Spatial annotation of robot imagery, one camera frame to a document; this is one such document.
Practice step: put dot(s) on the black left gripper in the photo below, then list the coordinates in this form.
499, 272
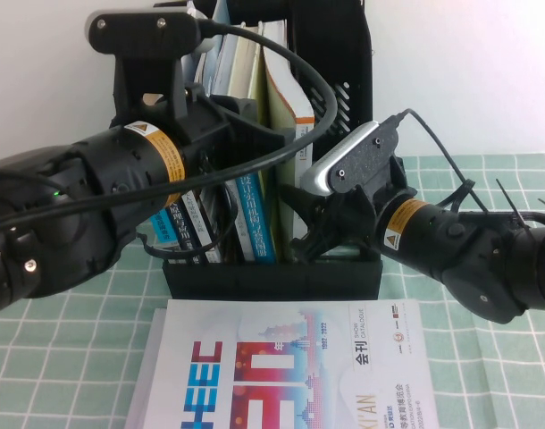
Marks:
210, 129

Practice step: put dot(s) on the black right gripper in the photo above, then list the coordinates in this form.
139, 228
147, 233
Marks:
344, 223

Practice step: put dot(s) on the thick white orange band book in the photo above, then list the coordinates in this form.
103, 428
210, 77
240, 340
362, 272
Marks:
281, 111

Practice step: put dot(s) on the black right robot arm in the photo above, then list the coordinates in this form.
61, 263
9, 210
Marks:
455, 250

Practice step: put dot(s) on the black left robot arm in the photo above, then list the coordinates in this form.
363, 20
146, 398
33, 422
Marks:
76, 201

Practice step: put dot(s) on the blue spine mechanical design book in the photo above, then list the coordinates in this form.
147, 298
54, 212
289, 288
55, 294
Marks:
257, 214

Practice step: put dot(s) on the black plastic book holder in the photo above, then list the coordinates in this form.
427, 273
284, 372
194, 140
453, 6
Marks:
272, 279

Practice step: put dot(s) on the black spine mobile robot book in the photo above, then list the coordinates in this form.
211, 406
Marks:
183, 228

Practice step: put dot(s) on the cyan spine DTC book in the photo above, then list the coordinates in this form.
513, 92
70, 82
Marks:
161, 225

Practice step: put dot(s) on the HEEC show catalogue book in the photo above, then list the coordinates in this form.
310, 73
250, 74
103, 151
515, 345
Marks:
277, 380

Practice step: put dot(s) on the thin light blue booklet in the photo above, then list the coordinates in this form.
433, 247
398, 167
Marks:
221, 13

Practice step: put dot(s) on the green checkered tablecloth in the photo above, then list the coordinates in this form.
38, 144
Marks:
478, 357

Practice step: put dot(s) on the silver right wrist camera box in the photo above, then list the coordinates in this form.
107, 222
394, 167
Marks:
366, 156

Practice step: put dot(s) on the black right camera mount bracket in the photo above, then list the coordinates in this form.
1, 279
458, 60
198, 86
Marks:
395, 179

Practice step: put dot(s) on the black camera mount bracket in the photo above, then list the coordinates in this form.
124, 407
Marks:
147, 76
395, 179

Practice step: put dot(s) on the black left camera mount bracket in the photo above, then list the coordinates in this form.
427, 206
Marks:
147, 76

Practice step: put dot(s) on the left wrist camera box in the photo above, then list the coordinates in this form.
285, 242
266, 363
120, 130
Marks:
143, 33

